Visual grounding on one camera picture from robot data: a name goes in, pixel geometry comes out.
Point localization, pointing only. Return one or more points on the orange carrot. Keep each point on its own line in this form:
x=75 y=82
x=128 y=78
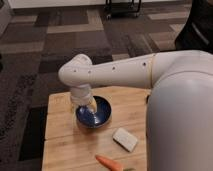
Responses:
x=111 y=164

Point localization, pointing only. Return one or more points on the dark blue bowl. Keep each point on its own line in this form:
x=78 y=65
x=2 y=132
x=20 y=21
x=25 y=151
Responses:
x=94 y=118

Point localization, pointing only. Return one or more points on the translucent yellowish gripper finger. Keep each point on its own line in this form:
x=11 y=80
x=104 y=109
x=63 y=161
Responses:
x=92 y=105
x=74 y=119

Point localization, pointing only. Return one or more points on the black office chair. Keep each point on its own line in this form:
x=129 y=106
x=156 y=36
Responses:
x=197 y=33

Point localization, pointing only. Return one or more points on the white sponge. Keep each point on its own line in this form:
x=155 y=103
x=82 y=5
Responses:
x=127 y=140

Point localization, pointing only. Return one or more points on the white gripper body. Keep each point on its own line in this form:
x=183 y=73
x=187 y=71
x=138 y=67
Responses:
x=81 y=95

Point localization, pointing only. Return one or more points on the black wheeled cart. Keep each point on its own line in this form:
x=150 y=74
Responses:
x=116 y=9

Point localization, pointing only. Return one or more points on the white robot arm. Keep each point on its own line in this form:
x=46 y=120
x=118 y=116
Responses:
x=179 y=119

